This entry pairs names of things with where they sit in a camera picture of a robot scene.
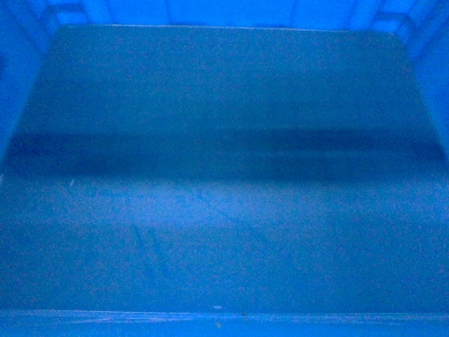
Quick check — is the large blue plastic crate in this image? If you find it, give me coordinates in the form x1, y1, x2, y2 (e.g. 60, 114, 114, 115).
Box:
1, 1, 448, 336

